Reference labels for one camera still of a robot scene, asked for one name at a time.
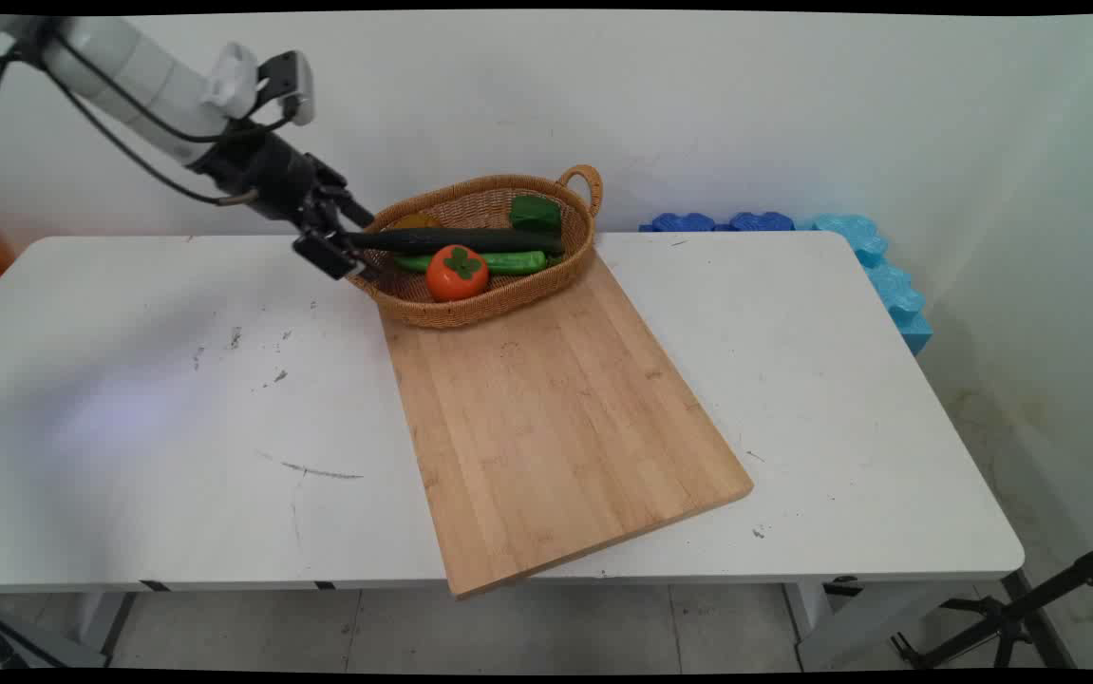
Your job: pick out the woven wicker basket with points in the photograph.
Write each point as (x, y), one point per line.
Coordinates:
(499, 299)

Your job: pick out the white table leg frame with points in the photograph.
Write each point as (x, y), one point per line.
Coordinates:
(850, 622)

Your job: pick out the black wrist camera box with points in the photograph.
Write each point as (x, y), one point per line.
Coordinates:
(294, 85)

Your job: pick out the wooden cutting board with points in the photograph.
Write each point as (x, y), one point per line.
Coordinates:
(555, 427)

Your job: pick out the light blue foam mat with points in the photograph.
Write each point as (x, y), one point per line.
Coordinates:
(893, 285)

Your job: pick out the yellow vegetable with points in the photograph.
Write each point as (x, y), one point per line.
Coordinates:
(413, 221)

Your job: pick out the black tripod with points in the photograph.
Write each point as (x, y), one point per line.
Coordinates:
(1011, 616)

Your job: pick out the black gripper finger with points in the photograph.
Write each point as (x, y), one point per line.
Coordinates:
(328, 255)
(348, 211)

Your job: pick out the green bell pepper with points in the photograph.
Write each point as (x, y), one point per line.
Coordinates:
(535, 215)

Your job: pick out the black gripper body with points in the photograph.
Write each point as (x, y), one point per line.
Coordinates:
(271, 176)

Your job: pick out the orange persimmon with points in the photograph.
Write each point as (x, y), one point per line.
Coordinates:
(456, 277)

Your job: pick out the long green chili pepper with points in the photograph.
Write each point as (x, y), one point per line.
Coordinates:
(513, 262)

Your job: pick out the dark green cucumber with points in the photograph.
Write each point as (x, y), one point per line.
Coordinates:
(470, 240)

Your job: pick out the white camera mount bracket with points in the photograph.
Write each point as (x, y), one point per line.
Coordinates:
(233, 78)

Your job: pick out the dark blue foam piece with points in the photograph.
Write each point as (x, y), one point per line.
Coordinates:
(761, 221)
(681, 222)

